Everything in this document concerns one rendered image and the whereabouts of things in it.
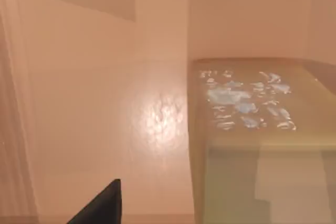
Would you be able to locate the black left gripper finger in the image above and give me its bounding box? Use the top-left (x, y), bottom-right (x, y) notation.
top-left (66, 178), bottom-right (123, 224)

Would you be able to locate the salmon-coloured shallow box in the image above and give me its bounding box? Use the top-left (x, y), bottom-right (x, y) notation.
top-left (0, 0), bottom-right (336, 224)

